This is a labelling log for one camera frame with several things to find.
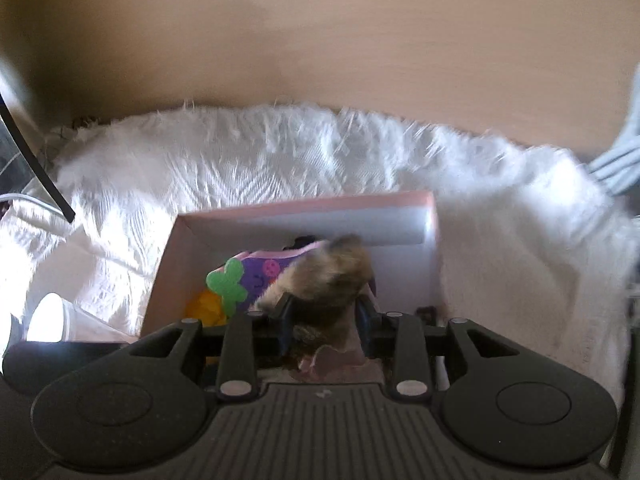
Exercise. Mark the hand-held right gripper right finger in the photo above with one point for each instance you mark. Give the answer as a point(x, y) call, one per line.
point(365, 327)

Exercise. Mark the purple eggplant sponge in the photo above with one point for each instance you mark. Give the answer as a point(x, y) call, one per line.
point(255, 277)

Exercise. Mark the orange plush toy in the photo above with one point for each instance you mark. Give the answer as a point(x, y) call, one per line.
point(205, 310)

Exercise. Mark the brown furry plush toy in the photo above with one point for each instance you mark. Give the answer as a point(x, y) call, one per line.
point(327, 280)

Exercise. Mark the pink cardboard box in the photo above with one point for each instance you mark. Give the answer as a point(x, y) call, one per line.
point(400, 240)

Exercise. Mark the white cup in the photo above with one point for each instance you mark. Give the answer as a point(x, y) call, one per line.
point(52, 317)

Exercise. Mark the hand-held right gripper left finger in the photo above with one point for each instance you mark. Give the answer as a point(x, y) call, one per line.
point(286, 325)

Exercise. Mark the white fluffy blanket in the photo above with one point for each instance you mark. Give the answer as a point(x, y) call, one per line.
point(350, 160)

